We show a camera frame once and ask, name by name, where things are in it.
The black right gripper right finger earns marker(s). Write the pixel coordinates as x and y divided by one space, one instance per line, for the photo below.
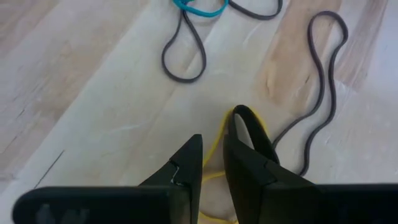
248 186

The wide black rubber band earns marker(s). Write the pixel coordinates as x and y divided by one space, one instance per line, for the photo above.
255 130

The yellow rubber band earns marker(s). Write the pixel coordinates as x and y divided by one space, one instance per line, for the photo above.
214 146

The thin grey rubber band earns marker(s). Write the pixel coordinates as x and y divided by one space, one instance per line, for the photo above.
322 87

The thin dark brown rubber band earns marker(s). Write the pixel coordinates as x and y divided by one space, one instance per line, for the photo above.
183 81

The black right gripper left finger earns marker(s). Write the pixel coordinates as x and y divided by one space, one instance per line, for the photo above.
186 174

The teal rubber band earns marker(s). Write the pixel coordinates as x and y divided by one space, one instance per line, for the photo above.
202 13

